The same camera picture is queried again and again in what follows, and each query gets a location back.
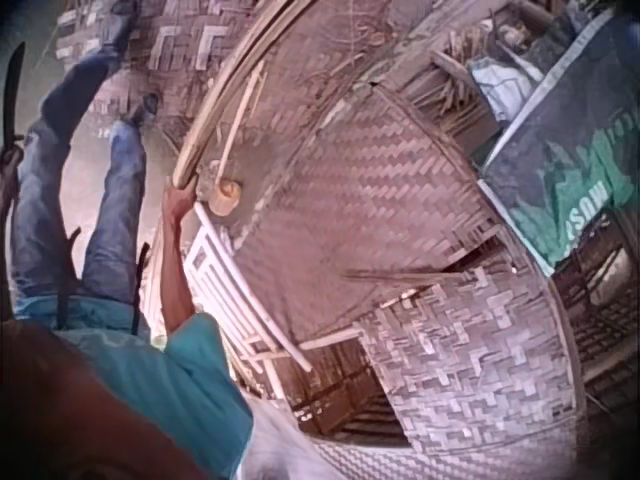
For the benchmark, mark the white sack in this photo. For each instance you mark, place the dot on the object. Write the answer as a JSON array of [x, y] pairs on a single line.
[[502, 85]]

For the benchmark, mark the person's right fingers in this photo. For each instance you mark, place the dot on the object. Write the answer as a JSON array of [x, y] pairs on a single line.
[[191, 187]]

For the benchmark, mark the thin bamboo stick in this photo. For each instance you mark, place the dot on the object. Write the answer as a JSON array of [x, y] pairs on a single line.
[[240, 120]]

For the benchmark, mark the person's right hand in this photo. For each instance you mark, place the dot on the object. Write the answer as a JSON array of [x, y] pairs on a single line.
[[177, 200]]

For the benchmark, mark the short bamboo tube piece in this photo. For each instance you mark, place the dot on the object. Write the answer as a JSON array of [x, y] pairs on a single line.
[[225, 197]]

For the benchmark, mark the chevron patterned woven bamboo mat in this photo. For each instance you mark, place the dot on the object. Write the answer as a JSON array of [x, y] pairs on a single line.
[[175, 45]]

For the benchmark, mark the dark machete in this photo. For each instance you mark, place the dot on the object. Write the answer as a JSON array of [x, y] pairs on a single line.
[[16, 85]]

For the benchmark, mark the curved woven bamboo mat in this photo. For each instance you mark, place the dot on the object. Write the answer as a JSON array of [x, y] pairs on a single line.
[[340, 50]]

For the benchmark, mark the light patterned woven bamboo mat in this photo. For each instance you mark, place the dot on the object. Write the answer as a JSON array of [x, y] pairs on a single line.
[[470, 365]]

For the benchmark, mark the brown bamboo lattice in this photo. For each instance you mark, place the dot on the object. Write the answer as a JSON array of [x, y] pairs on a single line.
[[335, 390]]

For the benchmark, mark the person's left hand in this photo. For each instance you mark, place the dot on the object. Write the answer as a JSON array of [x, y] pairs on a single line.
[[10, 167]]

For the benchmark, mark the heap of bamboo sticks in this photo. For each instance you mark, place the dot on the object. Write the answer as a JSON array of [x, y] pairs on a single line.
[[450, 75]]

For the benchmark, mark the green printed banner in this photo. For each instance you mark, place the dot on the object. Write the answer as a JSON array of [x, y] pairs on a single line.
[[565, 160]]

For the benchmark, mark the large plain woven bamboo mat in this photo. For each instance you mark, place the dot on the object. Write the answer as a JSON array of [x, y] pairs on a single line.
[[370, 200]]

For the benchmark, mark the dark woven crate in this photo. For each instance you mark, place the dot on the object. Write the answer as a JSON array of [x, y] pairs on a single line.
[[605, 310]]

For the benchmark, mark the bundle of long bamboo strips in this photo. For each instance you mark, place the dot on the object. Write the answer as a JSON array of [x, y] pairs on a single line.
[[235, 75]]

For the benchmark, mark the white slatted frame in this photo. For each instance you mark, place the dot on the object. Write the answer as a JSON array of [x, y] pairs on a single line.
[[235, 295]]

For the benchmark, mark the person's legs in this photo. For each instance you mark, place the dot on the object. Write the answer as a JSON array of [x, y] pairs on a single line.
[[112, 210]]

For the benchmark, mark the person's left fingers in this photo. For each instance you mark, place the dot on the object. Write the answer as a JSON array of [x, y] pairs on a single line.
[[14, 154]]

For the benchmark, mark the thin bamboo splinter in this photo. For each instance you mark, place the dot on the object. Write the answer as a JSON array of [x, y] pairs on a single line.
[[395, 275]]

